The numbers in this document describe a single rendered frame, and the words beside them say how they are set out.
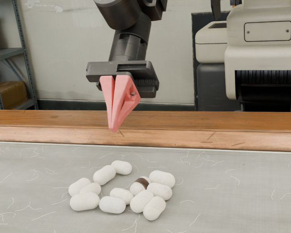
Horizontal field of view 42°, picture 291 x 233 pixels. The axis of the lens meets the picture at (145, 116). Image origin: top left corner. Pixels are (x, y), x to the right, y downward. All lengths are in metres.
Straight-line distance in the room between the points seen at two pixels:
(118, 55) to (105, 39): 2.24
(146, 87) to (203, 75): 0.83
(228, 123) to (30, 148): 0.36
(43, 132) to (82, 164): 0.14
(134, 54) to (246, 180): 0.25
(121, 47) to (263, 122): 0.27
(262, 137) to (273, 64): 0.46
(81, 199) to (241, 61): 0.69
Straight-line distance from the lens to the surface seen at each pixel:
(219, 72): 1.39
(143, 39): 0.61
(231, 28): 1.09
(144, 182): 0.51
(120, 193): 0.49
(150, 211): 0.46
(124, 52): 0.58
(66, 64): 3.05
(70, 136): 0.71
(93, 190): 0.52
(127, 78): 0.55
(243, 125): 0.65
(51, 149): 0.70
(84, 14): 2.87
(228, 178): 0.55
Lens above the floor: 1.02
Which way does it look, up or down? 21 degrees down
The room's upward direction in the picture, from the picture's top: 6 degrees counter-clockwise
